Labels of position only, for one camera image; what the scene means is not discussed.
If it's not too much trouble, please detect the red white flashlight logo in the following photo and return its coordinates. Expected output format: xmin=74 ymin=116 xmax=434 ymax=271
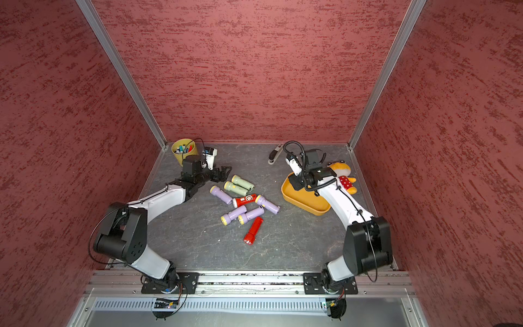
xmin=232 ymin=193 xmax=257 ymax=208

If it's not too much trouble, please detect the yellow-green pen cup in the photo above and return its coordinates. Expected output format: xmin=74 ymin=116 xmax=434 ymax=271
xmin=171 ymin=138 xmax=199 ymax=166

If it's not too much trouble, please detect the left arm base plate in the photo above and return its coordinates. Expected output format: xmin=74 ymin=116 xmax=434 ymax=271
xmin=141 ymin=271 xmax=200 ymax=296

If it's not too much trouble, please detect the green flashlight front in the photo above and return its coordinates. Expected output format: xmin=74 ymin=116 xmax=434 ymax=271
xmin=224 ymin=181 xmax=249 ymax=197

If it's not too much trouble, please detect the all red flashlight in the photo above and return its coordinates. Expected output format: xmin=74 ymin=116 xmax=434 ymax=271
xmin=243 ymin=217 xmax=264 ymax=245

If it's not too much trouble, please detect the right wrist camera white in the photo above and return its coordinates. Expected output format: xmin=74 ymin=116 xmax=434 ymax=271
xmin=285 ymin=153 xmax=302 ymax=176

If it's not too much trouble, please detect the purple flashlight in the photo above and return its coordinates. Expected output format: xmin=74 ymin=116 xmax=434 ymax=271
xmin=210 ymin=185 xmax=233 ymax=205
xmin=221 ymin=205 xmax=247 ymax=226
xmin=238 ymin=207 xmax=265 ymax=225
xmin=255 ymin=195 xmax=280 ymax=215

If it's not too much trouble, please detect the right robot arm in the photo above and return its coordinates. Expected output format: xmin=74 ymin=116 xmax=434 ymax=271
xmin=285 ymin=149 xmax=393 ymax=292

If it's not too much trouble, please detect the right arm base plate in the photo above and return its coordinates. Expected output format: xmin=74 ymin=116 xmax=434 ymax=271
xmin=303 ymin=270 xmax=358 ymax=295

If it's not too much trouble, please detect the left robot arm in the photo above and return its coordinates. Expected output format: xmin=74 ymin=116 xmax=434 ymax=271
xmin=92 ymin=155 xmax=232 ymax=294

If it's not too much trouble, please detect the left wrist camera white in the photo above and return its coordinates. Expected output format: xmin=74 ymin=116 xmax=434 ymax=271
xmin=203 ymin=147 xmax=217 ymax=170

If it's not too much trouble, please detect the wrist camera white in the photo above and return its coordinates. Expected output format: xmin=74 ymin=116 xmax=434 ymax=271
xmin=203 ymin=147 xmax=217 ymax=170
xmin=285 ymin=153 xmax=302 ymax=176

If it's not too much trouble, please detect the aluminium front rail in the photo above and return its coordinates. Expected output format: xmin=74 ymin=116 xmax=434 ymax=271
xmin=83 ymin=269 xmax=418 ymax=298

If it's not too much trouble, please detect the yellow plastic storage box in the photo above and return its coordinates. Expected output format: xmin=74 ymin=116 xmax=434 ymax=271
xmin=281 ymin=173 xmax=331 ymax=216

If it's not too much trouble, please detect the grey black stapler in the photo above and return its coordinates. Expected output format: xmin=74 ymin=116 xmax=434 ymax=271
xmin=268 ymin=144 xmax=283 ymax=165

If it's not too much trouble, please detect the yellow plush toy red dress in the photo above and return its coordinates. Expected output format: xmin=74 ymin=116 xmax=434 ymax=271
xmin=328 ymin=161 xmax=358 ymax=195

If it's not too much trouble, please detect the green flashlight rear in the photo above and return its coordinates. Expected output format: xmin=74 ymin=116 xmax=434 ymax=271
xmin=231 ymin=175 xmax=255 ymax=192

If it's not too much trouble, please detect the green flashlight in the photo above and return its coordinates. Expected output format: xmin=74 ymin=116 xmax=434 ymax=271
xmin=224 ymin=181 xmax=249 ymax=197
xmin=231 ymin=175 xmax=255 ymax=192

